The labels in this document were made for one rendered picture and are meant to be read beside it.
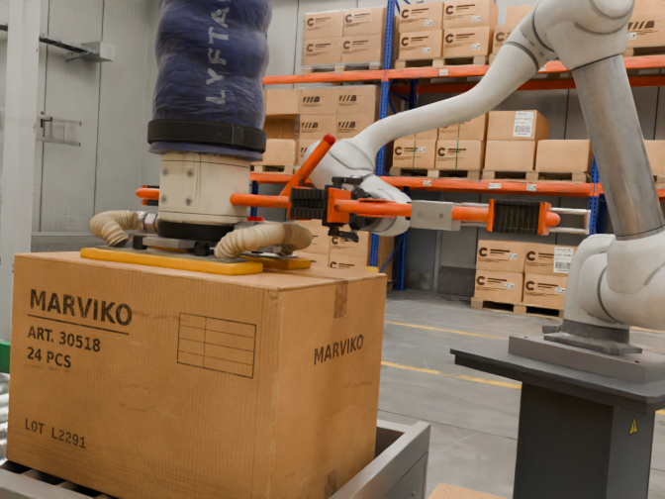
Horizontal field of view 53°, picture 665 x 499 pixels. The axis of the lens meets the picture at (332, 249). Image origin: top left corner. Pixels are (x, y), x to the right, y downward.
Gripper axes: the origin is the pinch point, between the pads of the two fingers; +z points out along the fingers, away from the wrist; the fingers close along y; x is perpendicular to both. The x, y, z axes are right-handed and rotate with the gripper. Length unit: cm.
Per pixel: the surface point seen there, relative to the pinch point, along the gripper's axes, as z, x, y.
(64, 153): -714, 829, -75
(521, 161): -715, 84, -84
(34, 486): 31, 33, 49
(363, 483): 3.2, -12.4, 46.6
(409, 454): -21, -13, 49
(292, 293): 18.4, -4.2, 14.1
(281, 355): 20.3, -4.2, 23.3
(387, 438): -32, -4, 50
